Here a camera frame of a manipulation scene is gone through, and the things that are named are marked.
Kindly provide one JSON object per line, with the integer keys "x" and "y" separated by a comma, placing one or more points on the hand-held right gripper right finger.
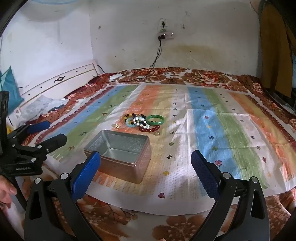
{"x": 205, "y": 175}

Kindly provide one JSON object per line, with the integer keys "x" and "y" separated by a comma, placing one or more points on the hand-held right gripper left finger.
{"x": 86, "y": 176}

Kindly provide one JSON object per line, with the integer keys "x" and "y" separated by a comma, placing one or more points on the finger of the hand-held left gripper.
{"x": 39, "y": 126}
{"x": 55, "y": 141}

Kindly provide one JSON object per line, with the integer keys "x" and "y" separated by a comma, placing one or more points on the silver metal tin box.
{"x": 129, "y": 166}

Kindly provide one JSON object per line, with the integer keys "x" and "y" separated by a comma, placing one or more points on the green jade bangle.
{"x": 149, "y": 119}

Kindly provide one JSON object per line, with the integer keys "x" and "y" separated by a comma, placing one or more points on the person's left hand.
{"x": 5, "y": 188}

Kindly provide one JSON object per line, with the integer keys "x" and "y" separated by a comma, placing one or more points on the grey plastic bag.
{"x": 39, "y": 105}

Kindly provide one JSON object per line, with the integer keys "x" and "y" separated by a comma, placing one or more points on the teal cloth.
{"x": 10, "y": 85}

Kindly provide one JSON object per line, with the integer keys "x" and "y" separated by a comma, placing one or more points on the striped patterned tablecloth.
{"x": 180, "y": 227}

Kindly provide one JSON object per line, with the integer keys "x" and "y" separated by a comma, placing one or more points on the white cabinet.
{"x": 69, "y": 74}

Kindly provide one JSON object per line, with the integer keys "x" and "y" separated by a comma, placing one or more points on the striped colourful mat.
{"x": 208, "y": 111}

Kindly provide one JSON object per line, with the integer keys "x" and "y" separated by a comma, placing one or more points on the white charger block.
{"x": 115, "y": 76}

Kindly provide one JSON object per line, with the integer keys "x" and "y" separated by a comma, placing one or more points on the white power strip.
{"x": 167, "y": 36}

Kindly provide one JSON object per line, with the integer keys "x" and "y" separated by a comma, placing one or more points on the yellow hanging cloth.
{"x": 275, "y": 46}

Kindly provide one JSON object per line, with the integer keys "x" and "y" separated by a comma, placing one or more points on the wall socket with plug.
{"x": 163, "y": 24}

